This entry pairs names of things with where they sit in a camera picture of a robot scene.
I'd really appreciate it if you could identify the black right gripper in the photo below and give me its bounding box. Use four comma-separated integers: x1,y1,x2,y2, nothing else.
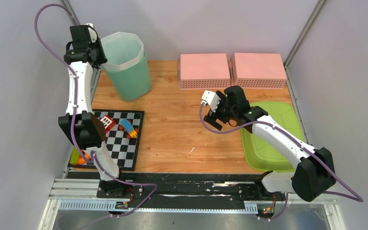
204,91,237,131

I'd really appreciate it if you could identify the white translucent bin liner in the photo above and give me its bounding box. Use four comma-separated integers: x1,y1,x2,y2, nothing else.
101,32,145,72

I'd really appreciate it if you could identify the mint green trash bin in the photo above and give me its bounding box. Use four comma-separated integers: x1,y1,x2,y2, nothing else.
100,32,151,102

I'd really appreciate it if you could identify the pink perforated plastic basket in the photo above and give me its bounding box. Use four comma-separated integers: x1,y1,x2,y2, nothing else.
178,53,231,90

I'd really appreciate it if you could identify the large lime green tub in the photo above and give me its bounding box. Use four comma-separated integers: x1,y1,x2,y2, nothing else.
241,101,303,172

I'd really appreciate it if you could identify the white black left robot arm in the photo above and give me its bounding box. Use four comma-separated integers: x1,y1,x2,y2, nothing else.
58,23,128,198

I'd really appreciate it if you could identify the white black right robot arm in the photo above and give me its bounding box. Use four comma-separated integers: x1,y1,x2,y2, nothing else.
200,85,336,202

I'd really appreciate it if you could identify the red white toy block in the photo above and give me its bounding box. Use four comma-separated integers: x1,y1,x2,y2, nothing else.
100,115,116,133

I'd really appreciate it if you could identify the blue yellow toy car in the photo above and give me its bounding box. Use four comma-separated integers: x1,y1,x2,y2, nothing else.
118,118,139,139

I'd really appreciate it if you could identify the black white checkerboard mat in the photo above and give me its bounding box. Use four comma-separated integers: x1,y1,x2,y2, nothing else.
67,109,145,172

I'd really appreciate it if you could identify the green orange toy block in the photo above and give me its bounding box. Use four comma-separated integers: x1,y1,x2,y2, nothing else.
69,147,87,165

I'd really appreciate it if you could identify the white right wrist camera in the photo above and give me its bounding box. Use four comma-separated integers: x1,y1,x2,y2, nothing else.
201,90,221,112

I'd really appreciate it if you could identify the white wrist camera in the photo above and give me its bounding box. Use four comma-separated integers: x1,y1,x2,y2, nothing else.
85,23,98,43
201,90,221,112

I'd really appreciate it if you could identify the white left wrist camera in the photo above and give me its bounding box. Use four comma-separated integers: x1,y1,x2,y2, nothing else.
85,23,98,43

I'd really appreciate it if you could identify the left aluminium frame post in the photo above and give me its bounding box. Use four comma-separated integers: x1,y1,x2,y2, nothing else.
59,0,101,68

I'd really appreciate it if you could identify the aluminium frame post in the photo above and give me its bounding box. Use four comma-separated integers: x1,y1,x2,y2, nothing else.
283,0,327,68
59,0,101,68

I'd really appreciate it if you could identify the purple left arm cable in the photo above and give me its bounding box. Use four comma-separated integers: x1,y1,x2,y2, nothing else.
34,3,158,230

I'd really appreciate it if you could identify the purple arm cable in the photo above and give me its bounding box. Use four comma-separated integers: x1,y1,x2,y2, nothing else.
199,103,364,221
34,3,158,230

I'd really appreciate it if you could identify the right aluminium frame post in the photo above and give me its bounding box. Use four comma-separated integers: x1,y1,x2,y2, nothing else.
283,0,327,68

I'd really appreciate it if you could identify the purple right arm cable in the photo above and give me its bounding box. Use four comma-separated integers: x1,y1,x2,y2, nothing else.
199,103,364,221

